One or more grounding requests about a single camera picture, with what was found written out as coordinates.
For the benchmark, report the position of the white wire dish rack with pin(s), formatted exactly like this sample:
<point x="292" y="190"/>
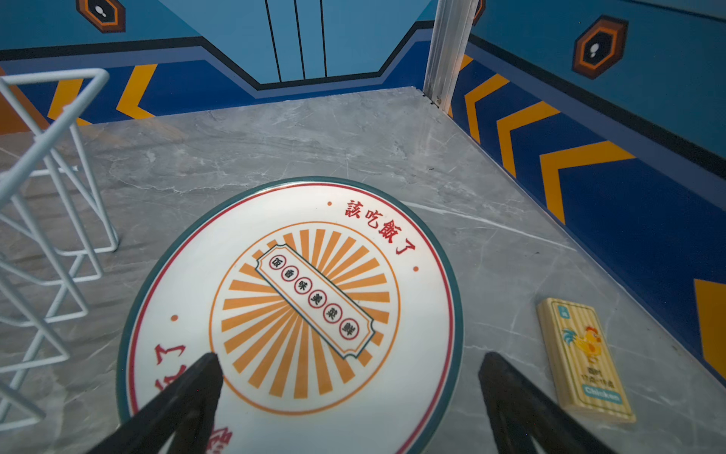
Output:
<point x="48" y="106"/>

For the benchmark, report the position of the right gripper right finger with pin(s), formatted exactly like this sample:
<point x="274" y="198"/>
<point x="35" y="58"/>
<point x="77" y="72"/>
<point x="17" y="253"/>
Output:
<point x="523" y="419"/>

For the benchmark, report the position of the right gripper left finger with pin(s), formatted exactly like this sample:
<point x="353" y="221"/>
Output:
<point x="182" y="417"/>

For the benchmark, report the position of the small yellow wooden block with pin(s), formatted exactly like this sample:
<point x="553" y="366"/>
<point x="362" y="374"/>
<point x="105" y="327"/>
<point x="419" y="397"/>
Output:
<point x="586" y="380"/>

